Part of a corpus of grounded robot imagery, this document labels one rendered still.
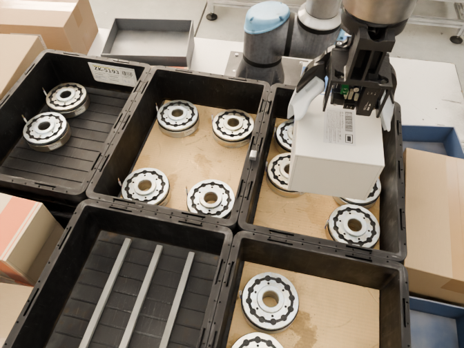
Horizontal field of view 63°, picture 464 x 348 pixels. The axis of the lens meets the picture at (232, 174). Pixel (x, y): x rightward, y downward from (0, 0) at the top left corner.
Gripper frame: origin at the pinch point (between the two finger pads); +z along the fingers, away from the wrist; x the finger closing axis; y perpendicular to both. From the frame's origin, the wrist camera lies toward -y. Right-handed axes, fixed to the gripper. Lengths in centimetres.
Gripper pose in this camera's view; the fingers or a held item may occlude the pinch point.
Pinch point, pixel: (335, 120)
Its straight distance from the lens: 61.7
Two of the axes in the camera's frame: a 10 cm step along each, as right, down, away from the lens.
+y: -1.6, 8.1, -5.6
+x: 9.9, 1.3, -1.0
